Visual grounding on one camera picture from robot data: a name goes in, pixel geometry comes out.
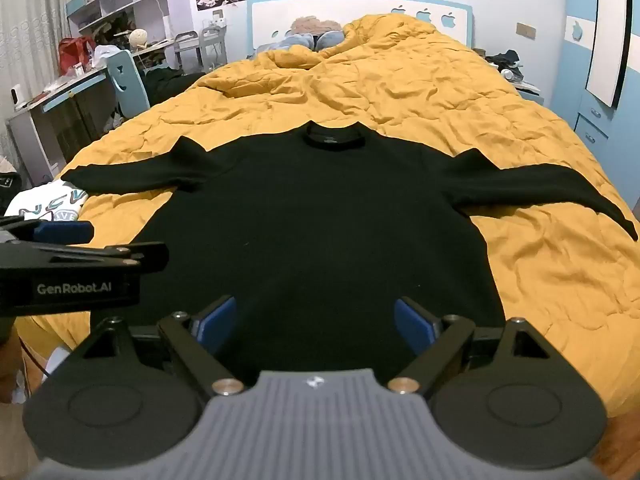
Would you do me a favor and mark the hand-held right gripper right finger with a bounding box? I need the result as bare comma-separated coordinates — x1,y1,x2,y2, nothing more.
387,297,551,397

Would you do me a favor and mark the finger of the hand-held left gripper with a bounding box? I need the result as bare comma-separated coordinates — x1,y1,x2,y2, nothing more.
0,241,170,277
0,216,96,247

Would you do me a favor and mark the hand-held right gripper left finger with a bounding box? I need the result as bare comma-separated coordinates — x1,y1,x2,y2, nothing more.
75,295,246,401

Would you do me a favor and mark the black sweater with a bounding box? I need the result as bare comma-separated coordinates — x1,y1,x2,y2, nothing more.
60,120,640,386

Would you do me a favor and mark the white printed cloth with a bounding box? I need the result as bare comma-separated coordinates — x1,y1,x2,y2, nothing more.
4,184,90,224

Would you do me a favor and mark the white and blue desk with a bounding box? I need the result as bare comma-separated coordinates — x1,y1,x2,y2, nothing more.
5,66,123,187

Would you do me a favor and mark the light blue chair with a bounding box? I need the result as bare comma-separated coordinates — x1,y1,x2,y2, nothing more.
106,50,152,119

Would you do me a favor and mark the dark cloth pile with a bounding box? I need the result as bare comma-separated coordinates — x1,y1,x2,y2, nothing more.
144,67,207,107

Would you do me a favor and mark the red bag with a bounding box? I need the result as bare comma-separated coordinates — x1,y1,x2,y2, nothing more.
58,36,97,77

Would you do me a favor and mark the white bag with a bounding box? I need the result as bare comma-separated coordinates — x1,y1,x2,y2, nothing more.
92,44,122,69

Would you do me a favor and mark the patterned curtain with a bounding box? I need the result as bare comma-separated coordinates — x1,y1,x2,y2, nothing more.
0,0,77,126

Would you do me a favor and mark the grey metal rack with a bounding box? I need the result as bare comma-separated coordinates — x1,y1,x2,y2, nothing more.
172,26,229,70

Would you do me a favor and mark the yellow blanket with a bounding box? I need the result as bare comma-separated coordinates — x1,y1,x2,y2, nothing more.
15,14,640,411

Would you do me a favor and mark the blue wardrobe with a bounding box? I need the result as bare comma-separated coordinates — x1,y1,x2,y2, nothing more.
549,0,640,211

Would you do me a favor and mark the cluttered nightstand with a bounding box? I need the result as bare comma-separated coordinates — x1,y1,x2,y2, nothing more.
486,49,547,107

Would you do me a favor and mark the blue pillow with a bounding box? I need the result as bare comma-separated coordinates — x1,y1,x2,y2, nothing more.
254,30,347,55

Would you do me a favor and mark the brown plush toy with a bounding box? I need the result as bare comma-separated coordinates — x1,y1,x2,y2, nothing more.
290,16,347,37

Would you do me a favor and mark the white and blue headboard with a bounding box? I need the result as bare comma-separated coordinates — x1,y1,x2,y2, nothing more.
246,0,474,58

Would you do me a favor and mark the white framed panel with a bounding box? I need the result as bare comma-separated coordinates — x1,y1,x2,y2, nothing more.
584,0,632,109

